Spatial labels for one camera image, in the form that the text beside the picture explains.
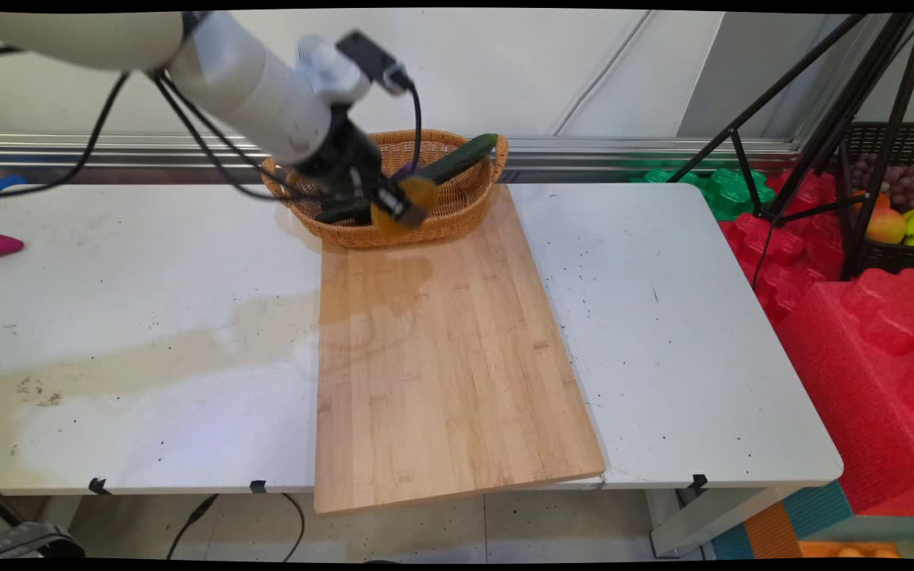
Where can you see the black table clip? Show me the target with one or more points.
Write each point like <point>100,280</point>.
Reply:
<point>258,486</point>
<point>699,481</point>
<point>97,486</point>

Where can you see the orange yellow peach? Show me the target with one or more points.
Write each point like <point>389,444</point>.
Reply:
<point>886,226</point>

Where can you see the small red foam mat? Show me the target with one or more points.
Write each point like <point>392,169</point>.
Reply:
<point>798,246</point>

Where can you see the teal and orange floor mat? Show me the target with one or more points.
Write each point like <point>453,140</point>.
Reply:
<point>790,527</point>

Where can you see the brown potato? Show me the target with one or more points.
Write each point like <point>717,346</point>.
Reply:
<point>419,193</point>

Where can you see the black tripod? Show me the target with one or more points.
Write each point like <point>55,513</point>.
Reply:
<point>862,87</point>

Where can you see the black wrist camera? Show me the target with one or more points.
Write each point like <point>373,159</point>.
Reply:
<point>371,58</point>

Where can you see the large red foam mat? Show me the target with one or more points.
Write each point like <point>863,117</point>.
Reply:
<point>862,381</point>

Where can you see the white ribbed camera mount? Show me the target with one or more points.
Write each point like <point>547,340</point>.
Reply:
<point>328,70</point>

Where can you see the green foam mat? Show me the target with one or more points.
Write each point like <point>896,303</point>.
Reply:
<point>731,194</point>

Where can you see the woven wicker basket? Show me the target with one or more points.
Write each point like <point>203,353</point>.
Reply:
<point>457,214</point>

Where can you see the purple eggplant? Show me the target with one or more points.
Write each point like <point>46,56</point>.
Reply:
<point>404,170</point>

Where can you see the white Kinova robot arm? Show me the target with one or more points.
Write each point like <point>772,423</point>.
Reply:
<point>251,83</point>

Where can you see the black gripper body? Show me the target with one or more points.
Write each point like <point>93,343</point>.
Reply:
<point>346,170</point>

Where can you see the grey black device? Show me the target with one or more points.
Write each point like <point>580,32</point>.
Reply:
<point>24,541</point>

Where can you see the wooden cutting board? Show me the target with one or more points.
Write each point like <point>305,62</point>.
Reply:
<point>457,381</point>

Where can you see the aluminium wall rail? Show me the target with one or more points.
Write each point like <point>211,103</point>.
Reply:
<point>624,151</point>

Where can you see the black plastic fruit crate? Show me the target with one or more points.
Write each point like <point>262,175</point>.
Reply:
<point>893,258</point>

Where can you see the white table leg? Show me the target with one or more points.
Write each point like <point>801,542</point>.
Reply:
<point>703,519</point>

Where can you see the long dark green cucumber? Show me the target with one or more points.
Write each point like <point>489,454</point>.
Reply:
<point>457,159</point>

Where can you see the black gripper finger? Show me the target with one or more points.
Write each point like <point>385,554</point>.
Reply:
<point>404,205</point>

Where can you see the purple grape bunch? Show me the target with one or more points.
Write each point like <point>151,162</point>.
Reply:
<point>905,184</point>

